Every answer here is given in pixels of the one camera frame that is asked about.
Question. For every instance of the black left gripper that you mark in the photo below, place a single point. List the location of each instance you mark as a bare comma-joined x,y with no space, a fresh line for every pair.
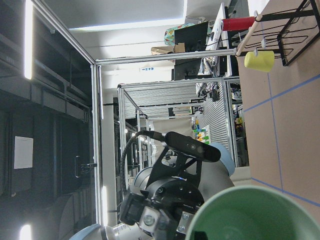
163,198

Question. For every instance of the light green cup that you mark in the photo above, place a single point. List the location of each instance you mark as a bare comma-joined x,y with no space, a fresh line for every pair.
252,213

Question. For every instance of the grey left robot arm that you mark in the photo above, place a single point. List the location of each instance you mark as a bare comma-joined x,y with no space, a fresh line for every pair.
215,177

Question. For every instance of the yellow cup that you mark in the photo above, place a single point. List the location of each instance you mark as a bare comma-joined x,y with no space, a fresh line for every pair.
262,61

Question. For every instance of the black monitor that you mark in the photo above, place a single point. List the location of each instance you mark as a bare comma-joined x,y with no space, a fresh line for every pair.
194,37

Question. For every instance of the red water bottle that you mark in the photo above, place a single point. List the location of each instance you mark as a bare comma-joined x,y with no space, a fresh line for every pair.
237,24

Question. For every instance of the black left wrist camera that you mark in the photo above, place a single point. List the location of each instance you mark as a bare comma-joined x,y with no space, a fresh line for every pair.
191,147

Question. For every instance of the wooden rack handle rod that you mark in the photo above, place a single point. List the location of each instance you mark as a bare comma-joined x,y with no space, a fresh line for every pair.
248,35

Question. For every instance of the black wire cup rack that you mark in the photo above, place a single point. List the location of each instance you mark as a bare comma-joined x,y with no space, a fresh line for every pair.
287,33

